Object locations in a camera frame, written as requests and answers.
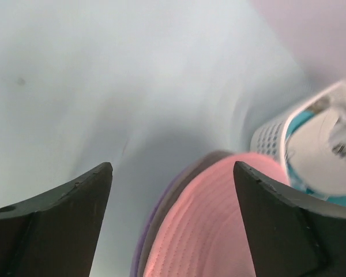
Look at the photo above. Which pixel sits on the pink bucket hat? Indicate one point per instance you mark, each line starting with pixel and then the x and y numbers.
pixel 203 233

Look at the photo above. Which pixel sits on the purple bucket hat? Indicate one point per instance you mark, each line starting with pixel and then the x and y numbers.
pixel 142 238

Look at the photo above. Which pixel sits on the white hat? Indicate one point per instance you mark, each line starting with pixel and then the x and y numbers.
pixel 318 150

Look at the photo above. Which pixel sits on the teal hat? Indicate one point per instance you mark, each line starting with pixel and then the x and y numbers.
pixel 295 181

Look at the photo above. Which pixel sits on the white plastic basket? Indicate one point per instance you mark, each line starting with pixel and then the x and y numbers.
pixel 269 138

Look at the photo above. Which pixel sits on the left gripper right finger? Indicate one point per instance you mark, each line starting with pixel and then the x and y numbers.
pixel 289 232

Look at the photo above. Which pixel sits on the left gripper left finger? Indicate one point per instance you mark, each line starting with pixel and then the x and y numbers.
pixel 55 233

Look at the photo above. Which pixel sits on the grey beige bucket hat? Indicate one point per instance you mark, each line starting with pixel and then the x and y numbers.
pixel 189 173

